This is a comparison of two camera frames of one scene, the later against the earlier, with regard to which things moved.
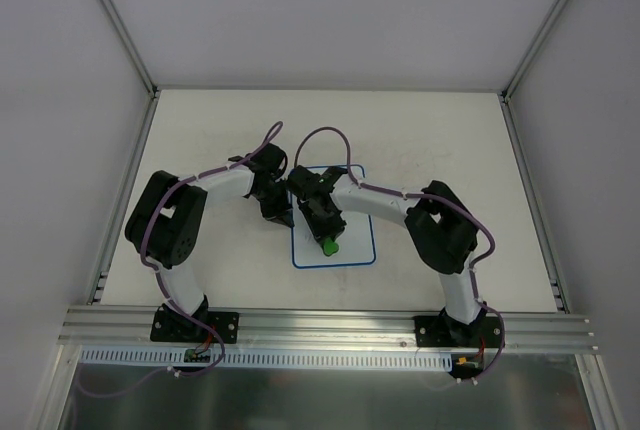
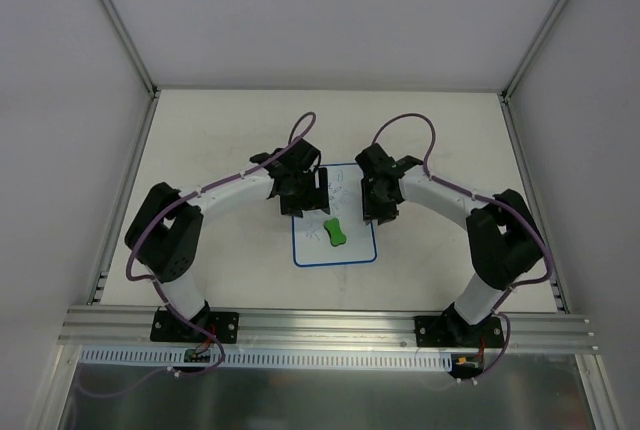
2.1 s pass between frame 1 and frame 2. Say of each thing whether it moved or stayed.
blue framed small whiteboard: stayed
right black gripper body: moved
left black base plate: stayed
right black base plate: stayed
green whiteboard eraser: moved
